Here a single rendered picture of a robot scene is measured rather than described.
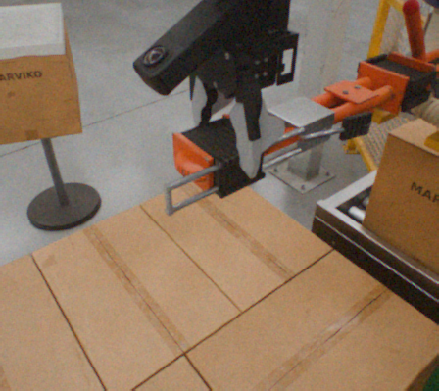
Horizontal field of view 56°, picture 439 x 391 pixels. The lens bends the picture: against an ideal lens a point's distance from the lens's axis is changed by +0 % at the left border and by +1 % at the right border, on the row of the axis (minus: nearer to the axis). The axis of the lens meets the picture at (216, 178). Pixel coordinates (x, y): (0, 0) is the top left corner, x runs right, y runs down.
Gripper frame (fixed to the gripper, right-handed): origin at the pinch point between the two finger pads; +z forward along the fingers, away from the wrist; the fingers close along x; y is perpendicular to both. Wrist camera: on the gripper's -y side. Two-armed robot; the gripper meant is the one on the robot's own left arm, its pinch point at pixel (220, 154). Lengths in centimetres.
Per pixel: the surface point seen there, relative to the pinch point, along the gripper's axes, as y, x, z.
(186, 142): -3.7, 1.6, -2.2
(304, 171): 137, 99, 119
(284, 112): 11.6, 1.5, -1.3
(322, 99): 19.8, 2.2, -0.6
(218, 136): -0.1, 0.5, -2.2
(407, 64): 38.7, 1.5, -1.7
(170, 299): 8, 35, 73
